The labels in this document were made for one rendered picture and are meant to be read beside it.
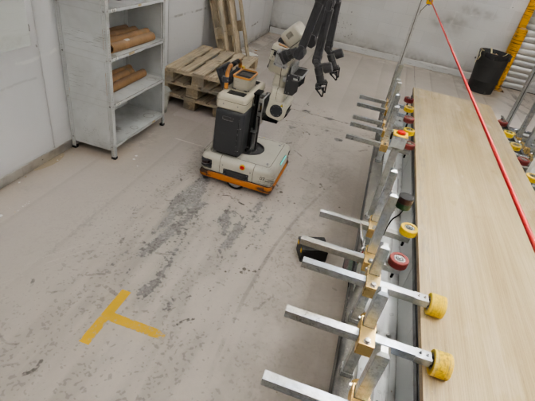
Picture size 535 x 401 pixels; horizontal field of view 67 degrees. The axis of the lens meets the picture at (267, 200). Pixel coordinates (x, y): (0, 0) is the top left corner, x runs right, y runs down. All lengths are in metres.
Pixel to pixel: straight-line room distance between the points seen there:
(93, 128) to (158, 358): 2.24
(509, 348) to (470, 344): 0.14
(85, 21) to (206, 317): 2.36
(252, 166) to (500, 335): 2.31
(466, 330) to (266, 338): 1.20
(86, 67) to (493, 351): 3.30
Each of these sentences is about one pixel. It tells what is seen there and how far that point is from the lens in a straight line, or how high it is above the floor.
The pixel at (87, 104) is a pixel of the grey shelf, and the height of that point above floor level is 0.47.
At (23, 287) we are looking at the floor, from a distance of 2.80.
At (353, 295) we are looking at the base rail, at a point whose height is 0.70.
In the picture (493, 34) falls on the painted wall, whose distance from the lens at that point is 9.39.
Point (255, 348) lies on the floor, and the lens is 2.41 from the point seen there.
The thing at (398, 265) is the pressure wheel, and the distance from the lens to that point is 1.75.
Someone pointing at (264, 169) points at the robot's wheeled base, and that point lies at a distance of 3.38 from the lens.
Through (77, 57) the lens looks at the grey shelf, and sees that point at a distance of 3.72.
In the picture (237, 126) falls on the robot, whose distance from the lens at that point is 3.32.
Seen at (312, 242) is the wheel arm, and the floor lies 0.86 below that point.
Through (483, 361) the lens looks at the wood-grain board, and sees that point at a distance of 1.58.
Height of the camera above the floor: 1.95
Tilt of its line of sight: 34 degrees down
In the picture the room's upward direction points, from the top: 11 degrees clockwise
